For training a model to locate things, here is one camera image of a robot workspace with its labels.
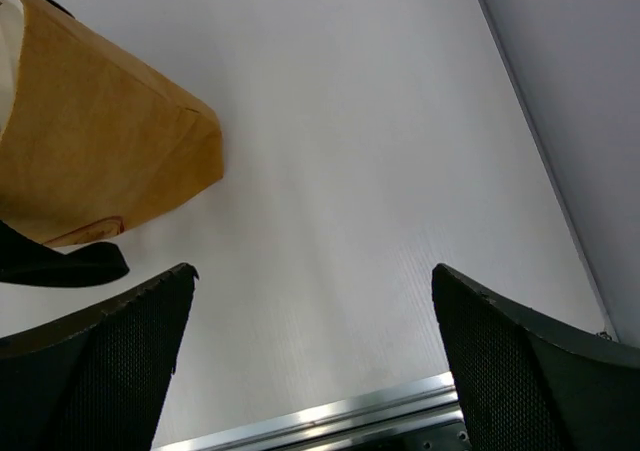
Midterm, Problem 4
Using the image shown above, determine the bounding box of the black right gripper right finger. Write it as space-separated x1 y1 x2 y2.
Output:
432 264 639 450

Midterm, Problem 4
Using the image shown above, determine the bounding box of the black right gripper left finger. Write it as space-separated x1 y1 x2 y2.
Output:
1 263 198 450

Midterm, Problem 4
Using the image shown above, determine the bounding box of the tan canvas bag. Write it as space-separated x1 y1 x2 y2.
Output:
0 0 225 291

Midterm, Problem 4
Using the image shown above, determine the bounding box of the front aluminium frame rail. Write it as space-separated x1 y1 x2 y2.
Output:
162 372 472 450

